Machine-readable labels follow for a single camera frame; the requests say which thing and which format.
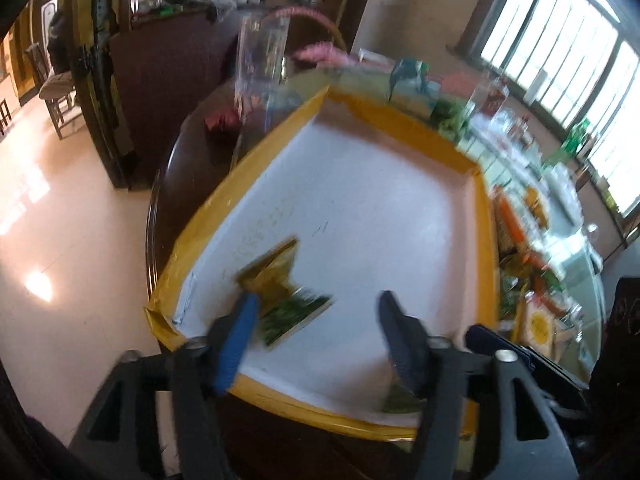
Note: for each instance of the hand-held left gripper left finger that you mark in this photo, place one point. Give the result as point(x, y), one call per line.
point(239, 340)

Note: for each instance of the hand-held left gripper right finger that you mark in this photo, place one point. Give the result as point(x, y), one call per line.
point(400, 340)

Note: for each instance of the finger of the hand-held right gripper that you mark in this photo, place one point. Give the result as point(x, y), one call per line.
point(500, 341)

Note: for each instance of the yellow round cracker packet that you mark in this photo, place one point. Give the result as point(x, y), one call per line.
point(540, 327)

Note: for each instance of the green and gold snack packet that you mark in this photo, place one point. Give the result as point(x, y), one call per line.
point(280, 280)

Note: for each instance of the long orange snack packet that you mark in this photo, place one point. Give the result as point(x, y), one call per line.
point(510, 222)

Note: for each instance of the yellow-edged white tray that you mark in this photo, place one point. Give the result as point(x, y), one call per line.
point(375, 210)

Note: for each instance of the orange and yellow snack packet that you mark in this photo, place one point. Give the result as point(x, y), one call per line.
point(537, 205)

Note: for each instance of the green glass bottle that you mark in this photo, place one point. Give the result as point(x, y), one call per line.
point(575, 140)

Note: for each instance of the dark red cloth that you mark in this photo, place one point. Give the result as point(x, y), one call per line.
point(222, 121)

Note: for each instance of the green cloth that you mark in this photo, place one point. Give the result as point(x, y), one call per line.
point(450, 115)

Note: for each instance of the teal tissue box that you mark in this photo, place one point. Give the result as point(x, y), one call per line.
point(410, 92)

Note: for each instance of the clear glass pitcher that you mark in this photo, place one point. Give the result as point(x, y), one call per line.
point(260, 50)

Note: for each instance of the pink cloth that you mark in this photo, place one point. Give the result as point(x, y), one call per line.
point(325, 55)

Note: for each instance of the barred window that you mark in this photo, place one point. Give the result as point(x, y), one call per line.
point(565, 35)

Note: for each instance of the wooden chair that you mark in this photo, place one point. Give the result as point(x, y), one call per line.
point(52, 85)

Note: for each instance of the pink and yellow hula hoop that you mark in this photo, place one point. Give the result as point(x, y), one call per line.
point(320, 17)

